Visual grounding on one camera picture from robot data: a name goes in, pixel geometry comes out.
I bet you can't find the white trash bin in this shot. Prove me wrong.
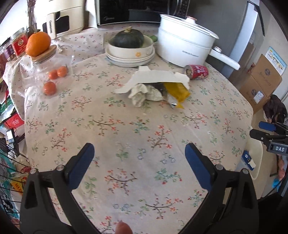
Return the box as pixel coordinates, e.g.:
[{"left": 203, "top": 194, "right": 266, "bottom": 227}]
[{"left": 245, "top": 138, "right": 263, "bottom": 180}]

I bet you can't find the person right hand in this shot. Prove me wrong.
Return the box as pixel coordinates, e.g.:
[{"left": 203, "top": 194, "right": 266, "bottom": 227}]
[{"left": 115, "top": 221, "right": 133, "bottom": 234}]

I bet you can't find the dark bag on floor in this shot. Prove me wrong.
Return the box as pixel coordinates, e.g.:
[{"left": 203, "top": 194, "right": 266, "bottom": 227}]
[{"left": 263, "top": 94, "right": 287, "bottom": 123}]

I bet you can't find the blue small carton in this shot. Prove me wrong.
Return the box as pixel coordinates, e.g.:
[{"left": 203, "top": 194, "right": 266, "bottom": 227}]
[{"left": 241, "top": 150, "right": 256, "bottom": 171}]

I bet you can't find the large cardboard box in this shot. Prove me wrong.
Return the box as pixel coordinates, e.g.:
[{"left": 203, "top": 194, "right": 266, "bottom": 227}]
[{"left": 240, "top": 75, "right": 269, "bottom": 114}]

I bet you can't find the small cardboard box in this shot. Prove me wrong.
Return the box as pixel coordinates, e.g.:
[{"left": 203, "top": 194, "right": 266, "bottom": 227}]
[{"left": 251, "top": 54, "right": 282, "bottom": 96}]

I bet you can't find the red soda can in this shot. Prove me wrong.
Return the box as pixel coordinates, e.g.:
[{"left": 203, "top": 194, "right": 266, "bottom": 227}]
[{"left": 184, "top": 65, "right": 208, "bottom": 79}]

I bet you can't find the yellow snack wrapper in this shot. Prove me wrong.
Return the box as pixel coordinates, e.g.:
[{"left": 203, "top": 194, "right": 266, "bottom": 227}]
[{"left": 163, "top": 82, "right": 190, "bottom": 109}]

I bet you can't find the grey refrigerator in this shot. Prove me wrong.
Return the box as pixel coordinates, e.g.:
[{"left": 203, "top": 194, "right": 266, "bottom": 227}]
[{"left": 186, "top": 0, "right": 266, "bottom": 80}]

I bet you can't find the white electric cooking pot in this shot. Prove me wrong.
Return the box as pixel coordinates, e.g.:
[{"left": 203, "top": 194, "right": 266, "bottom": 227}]
[{"left": 156, "top": 14, "right": 240, "bottom": 70}]

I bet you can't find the floral tablecloth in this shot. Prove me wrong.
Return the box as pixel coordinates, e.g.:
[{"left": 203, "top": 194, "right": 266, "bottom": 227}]
[{"left": 3, "top": 24, "right": 253, "bottom": 233}]

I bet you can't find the small tangerine in jar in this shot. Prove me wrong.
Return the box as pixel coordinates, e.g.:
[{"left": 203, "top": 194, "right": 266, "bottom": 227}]
[
  {"left": 48, "top": 69, "right": 58, "bottom": 80},
  {"left": 42, "top": 81, "right": 57, "bottom": 96},
  {"left": 57, "top": 66, "right": 68, "bottom": 78}
]

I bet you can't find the crumpled white tissue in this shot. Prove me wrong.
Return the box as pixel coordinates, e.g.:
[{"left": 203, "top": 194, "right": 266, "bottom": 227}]
[{"left": 128, "top": 84, "right": 163, "bottom": 107}]

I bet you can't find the torn white cardboard piece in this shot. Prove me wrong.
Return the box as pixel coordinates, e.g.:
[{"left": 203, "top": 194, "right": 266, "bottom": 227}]
[{"left": 114, "top": 66, "right": 190, "bottom": 94}]

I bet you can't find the glass jar with wooden lid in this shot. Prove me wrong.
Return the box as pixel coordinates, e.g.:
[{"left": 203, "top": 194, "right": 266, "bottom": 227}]
[{"left": 31, "top": 45, "right": 74, "bottom": 97}]

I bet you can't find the white ceramic bowl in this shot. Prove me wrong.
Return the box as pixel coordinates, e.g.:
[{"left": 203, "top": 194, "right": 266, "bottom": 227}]
[{"left": 105, "top": 36, "right": 155, "bottom": 68}]

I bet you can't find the green pumpkin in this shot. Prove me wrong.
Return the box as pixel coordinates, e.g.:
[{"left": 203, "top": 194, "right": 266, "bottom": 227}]
[{"left": 112, "top": 26, "right": 144, "bottom": 48}]

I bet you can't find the large orange fruit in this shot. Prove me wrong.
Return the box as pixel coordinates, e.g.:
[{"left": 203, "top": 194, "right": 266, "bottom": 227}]
[{"left": 25, "top": 32, "right": 51, "bottom": 57}]

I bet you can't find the red label jar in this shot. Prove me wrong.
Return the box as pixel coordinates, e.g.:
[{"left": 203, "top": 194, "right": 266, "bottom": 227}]
[{"left": 11, "top": 28, "right": 28, "bottom": 57}]

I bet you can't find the white air fryer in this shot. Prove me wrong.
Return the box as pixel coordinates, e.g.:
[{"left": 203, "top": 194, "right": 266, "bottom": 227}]
[{"left": 42, "top": 0, "right": 84, "bottom": 39}]

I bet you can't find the black microwave oven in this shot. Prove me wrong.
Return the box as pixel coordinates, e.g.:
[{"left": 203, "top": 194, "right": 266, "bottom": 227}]
[{"left": 95, "top": 0, "right": 190, "bottom": 25}]

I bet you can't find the black wire rack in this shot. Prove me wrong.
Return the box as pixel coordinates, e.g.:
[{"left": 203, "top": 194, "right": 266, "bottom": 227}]
[{"left": 1, "top": 129, "right": 30, "bottom": 227}]

